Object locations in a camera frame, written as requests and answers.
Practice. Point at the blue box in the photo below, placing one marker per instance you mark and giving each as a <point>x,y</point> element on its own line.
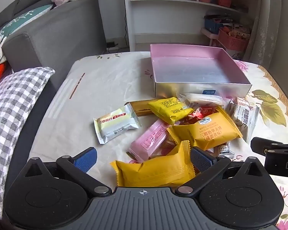
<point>212,26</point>

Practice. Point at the patterned curtain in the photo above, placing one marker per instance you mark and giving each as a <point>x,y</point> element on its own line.
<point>264,21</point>

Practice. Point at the red snack packet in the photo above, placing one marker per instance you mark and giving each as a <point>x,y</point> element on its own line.
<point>201,113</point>

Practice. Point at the grey sofa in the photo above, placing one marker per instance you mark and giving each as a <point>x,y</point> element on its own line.
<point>69,28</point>

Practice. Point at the gold bar snack packet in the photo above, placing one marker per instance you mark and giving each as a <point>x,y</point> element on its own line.
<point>140,105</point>

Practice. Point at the white and yellow snack packet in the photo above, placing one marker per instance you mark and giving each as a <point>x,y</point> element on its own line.
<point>120,124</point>

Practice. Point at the grey checkered pillow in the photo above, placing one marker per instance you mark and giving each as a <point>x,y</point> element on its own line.
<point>14,105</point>

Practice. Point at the small brown chocolate packet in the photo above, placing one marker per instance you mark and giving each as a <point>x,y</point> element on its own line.
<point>223,149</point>

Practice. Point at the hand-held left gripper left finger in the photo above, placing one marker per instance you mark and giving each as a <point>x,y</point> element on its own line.
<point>86,159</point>

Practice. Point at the pink stool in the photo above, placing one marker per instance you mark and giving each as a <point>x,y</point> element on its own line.
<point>210,37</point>

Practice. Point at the white bookshelf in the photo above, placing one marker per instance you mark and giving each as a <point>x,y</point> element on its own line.
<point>163,12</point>

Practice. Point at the small red basket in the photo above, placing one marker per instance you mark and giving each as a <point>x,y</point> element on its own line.
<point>224,1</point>

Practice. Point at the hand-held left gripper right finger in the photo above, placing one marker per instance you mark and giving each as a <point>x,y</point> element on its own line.
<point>201,159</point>

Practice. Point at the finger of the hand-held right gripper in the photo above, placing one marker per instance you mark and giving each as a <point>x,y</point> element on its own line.
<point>261,145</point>

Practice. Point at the white decorated storage box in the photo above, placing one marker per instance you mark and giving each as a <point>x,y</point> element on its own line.
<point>236,54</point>

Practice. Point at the orange-yellow packet with white label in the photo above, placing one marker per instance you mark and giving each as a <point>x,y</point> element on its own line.
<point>206,131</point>

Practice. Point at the pink snack packet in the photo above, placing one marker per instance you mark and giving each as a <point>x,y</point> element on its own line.
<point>151,139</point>

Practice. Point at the large pink basket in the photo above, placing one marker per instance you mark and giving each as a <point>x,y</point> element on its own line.
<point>232,42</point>

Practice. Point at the bright yellow snack packet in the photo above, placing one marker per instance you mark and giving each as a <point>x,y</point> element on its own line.
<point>170,109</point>

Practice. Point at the clear packet with white cracker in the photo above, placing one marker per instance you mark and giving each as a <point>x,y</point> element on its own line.
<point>201,99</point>

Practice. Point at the teal patterned pillow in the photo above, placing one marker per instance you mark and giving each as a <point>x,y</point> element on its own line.
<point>21,20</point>

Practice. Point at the plain orange-yellow snack packet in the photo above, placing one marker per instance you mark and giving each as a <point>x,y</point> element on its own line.
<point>158,170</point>

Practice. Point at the pink and silver cardboard box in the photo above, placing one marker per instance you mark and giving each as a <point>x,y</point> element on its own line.
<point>194,69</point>

